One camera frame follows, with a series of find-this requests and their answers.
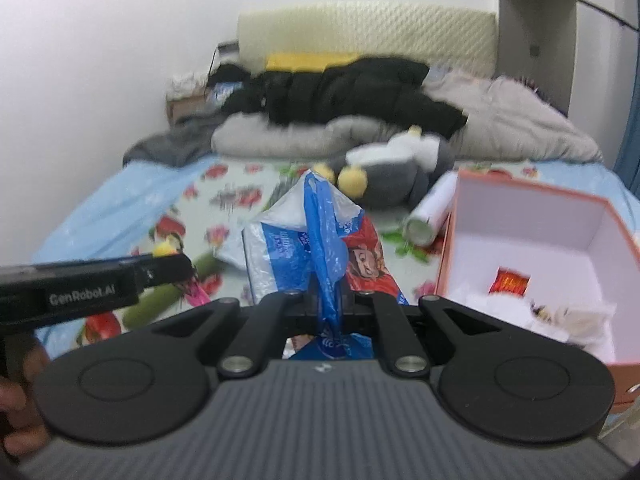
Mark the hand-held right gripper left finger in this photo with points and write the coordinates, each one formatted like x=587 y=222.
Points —
x=305 y=305

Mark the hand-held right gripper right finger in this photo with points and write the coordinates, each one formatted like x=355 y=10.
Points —
x=357 y=305

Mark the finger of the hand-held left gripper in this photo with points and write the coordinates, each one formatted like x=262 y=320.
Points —
x=165 y=270

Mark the blue tissue pack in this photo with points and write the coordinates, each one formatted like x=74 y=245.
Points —
x=325 y=235

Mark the white fluffy plush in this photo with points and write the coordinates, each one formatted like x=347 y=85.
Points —
x=500 y=310

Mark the pink cardboard box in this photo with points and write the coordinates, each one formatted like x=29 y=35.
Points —
x=525 y=210

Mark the person's left hand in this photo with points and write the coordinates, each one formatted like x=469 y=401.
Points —
x=20 y=410

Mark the small yellow toy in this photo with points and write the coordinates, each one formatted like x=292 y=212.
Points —
x=165 y=249

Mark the green cucumber toy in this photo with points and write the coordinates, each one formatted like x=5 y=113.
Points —
x=150 y=305

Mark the red cartoon snack packet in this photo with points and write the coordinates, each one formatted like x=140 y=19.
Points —
x=370 y=260

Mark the floral bed mat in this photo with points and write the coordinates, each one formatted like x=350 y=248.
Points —
x=240 y=195

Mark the white cardboard roll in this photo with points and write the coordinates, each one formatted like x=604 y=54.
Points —
x=432 y=210

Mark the dark grey cloth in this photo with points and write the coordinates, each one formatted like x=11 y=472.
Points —
x=170 y=145

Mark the grey penguin plush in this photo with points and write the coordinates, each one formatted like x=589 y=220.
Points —
x=400 y=170

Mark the red foil packet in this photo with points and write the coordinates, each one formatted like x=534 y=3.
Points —
x=507 y=282

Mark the brown cardboard box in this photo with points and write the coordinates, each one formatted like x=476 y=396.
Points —
x=185 y=107

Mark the grey pillow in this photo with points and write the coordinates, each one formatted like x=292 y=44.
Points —
x=280 y=137

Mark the blue printed packet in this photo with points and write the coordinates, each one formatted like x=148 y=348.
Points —
x=224 y=94

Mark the crumpled white cloth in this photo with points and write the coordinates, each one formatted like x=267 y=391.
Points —
x=187 y=85

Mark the black jacket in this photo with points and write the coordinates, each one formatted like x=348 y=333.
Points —
x=350 y=95

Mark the small black device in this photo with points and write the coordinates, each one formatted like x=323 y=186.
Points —
x=227 y=49

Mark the yellow pillow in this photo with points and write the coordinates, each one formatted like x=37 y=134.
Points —
x=300 y=61

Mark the light grey duvet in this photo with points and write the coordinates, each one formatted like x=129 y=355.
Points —
x=525 y=120

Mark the cream padded headboard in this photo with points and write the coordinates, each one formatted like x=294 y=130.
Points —
x=375 y=30

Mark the blue curtain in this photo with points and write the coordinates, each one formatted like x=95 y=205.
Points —
x=630 y=160

